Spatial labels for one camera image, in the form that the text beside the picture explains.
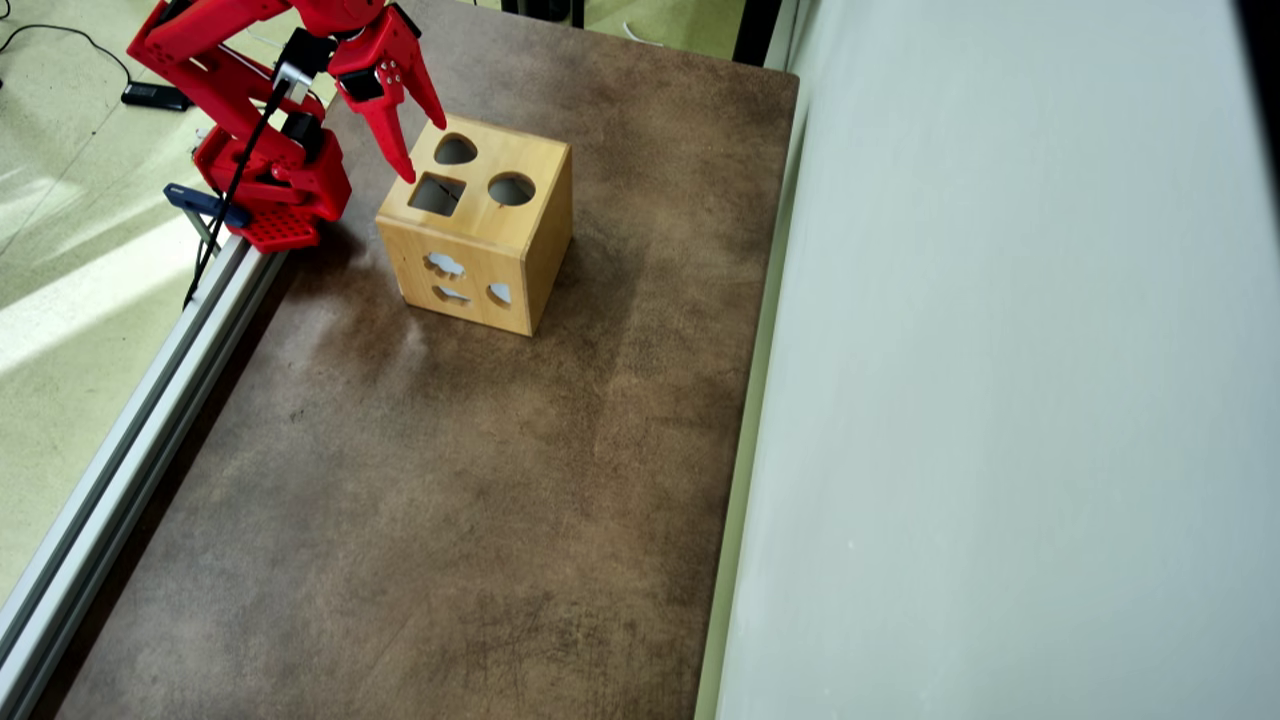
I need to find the black power adapter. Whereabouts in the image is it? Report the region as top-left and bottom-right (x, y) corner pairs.
(121, 81), (193, 113)

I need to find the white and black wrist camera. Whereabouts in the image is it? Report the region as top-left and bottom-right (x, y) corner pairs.
(272, 28), (340, 102)

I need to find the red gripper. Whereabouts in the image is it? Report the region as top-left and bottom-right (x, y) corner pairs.
(330, 5), (448, 184)

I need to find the blue table clamp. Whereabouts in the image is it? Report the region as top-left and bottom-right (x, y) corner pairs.
(163, 183), (253, 256)

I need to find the aluminium profile rail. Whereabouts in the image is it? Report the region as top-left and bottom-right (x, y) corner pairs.
(0, 232), (289, 720)

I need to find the wooden shape sorter box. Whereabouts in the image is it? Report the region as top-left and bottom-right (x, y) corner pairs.
(375, 110), (574, 338)

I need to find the black camera cable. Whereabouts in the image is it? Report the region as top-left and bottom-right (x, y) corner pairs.
(182, 80), (293, 309)

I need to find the thin black floor cable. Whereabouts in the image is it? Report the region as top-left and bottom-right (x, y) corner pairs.
(0, 20), (134, 89)

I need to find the dark vertical post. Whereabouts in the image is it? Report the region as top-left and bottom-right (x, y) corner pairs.
(733, 0), (784, 69)

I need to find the black furniture base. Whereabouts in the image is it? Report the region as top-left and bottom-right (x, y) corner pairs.
(500, 0), (587, 29)

